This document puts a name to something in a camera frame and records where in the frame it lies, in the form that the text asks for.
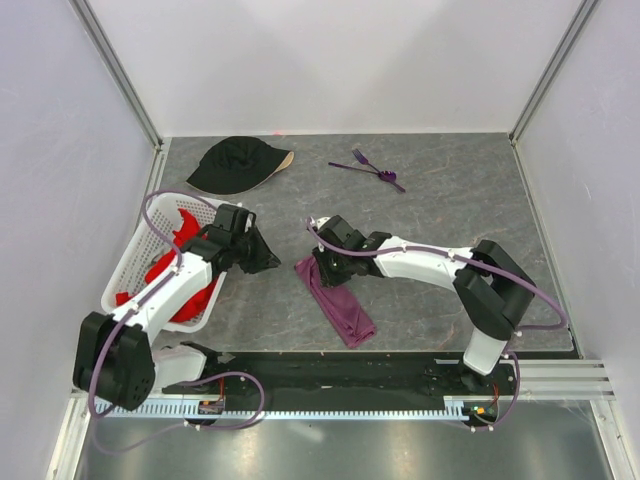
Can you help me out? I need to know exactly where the purple cloth napkin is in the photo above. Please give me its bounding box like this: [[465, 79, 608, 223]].
[[294, 256, 377, 349]]

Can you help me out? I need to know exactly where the purple spoon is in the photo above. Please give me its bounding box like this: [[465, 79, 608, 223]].
[[328, 160, 406, 194]]

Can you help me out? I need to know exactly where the purple fork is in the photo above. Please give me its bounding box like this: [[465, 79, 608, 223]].
[[352, 149, 383, 177]]

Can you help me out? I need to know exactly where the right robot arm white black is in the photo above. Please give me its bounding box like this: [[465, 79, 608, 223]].
[[308, 215, 535, 394]]

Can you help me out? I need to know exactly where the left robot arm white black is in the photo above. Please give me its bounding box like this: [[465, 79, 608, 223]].
[[72, 203, 280, 410]]

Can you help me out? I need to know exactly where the red cloth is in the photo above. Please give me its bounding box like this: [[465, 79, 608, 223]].
[[116, 209, 219, 323]]

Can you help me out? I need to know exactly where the white plastic basket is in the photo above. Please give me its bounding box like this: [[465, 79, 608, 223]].
[[101, 191, 226, 334]]

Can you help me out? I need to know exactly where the black bucket hat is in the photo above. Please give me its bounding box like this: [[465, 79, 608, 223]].
[[186, 136, 295, 195]]

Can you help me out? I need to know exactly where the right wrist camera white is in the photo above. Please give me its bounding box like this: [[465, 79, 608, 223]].
[[310, 216, 330, 230]]

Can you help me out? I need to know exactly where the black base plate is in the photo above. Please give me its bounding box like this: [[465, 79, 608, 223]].
[[160, 350, 519, 407]]

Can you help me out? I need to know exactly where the blue cable duct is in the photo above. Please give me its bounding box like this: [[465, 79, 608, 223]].
[[107, 397, 479, 422]]

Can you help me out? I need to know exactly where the left aluminium frame post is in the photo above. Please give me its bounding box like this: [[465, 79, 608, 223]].
[[69, 0, 163, 150]]

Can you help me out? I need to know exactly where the aluminium frame post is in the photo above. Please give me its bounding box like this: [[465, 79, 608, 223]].
[[69, 0, 163, 150], [508, 0, 600, 147]]

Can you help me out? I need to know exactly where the right aluminium frame post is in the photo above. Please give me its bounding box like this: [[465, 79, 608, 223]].
[[508, 0, 600, 147]]

